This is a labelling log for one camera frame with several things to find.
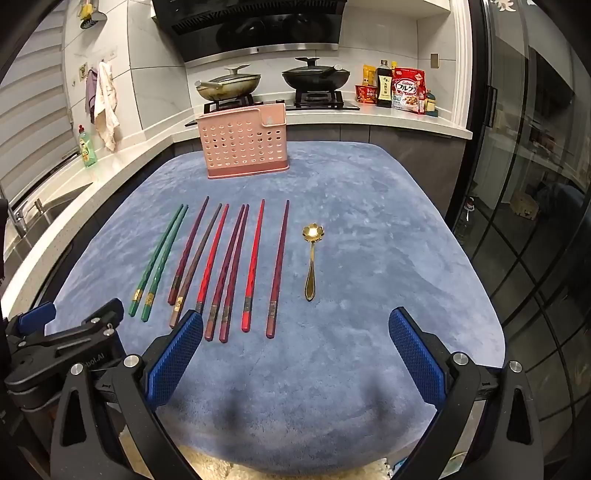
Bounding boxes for steel sink faucet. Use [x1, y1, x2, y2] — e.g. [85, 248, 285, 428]
[9, 198, 44, 238]

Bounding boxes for pink perforated utensil holder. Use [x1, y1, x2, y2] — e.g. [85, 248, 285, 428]
[196, 102, 289, 180]

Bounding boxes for glass lid with beige knob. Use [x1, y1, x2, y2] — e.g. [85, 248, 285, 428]
[210, 65, 259, 88]

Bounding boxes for white hanging cloth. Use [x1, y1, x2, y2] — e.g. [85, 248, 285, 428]
[93, 62, 121, 153]

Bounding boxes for black range hood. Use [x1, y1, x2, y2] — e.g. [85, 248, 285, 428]
[151, 0, 347, 63]

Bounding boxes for gold flower-shaped spoon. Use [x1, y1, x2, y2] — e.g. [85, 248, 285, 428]
[302, 224, 322, 302]

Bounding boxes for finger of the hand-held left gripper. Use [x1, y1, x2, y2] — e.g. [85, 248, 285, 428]
[4, 301, 57, 340]
[14, 298, 125, 370]

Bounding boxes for hanging kitchen strainer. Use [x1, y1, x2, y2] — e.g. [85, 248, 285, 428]
[76, 0, 108, 31]

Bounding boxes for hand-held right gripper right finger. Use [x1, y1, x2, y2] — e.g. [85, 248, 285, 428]
[388, 307, 546, 480]

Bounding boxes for black framed glass door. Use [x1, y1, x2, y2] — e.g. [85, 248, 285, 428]
[445, 0, 591, 462]

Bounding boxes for purple hanging cloth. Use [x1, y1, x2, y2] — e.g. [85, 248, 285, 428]
[85, 69, 100, 124]

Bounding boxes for red and white cereal bag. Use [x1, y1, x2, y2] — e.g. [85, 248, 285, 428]
[392, 67, 426, 114]

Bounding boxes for black wok pan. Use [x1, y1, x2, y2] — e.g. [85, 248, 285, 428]
[281, 65, 350, 90]

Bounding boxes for green chopstick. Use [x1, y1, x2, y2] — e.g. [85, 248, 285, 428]
[128, 204, 185, 318]
[140, 205, 190, 323]

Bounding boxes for dark soy sauce bottle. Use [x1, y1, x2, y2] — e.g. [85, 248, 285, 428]
[375, 60, 394, 108]

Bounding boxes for glass lid with black knob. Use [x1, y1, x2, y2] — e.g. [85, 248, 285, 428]
[283, 58, 347, 77]

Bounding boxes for white window blinds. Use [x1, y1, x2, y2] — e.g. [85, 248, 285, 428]
[0, 28, 77, 199]

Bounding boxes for black gas stove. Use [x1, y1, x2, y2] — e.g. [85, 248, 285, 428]
[185, 90, 361, 127]

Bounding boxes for steel kitchen sink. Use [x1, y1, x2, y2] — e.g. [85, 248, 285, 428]
[4, 182, 95, 273]

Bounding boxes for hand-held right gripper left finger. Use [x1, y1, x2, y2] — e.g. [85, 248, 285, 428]
[48, 309, 206, 480]

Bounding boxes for blue plush mat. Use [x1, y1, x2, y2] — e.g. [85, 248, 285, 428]
[44, 141, 506, 462]

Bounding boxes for bright red chopstick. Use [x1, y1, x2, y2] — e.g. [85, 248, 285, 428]
[195, 204, 230, 316]
[241, 199, 266, 332]

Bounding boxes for beige wok pan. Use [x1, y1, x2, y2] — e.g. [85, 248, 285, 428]
[195, 74, 262, 102]

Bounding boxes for dark red chopstick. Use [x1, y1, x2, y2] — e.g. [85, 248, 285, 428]
[265, 199, 291, 337]
[204, 205, 245, 342]
[218, 204, 250, 343]

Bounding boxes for green dish soap bottle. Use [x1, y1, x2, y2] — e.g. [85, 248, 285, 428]
[78, 124, 99, 168]

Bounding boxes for brown chopstick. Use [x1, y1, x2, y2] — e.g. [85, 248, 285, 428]
[169, 203, 223, 329]

